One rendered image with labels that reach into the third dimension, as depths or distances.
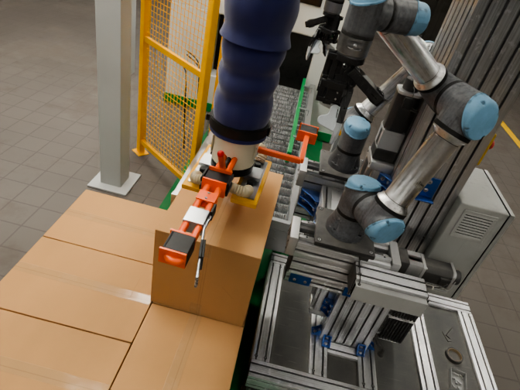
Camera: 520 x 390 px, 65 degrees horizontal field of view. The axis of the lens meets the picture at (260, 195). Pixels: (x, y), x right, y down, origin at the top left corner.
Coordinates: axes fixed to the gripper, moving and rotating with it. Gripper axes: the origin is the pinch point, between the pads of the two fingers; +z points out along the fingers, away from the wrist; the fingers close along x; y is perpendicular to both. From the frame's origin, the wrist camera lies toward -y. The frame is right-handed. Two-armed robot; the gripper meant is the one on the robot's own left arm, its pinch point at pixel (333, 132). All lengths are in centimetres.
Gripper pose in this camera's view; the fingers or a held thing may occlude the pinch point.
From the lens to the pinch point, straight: 109.4
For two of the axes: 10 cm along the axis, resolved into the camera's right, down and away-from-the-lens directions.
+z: -2.0, 8.0, 5.7
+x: -1.5, 5.5, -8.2
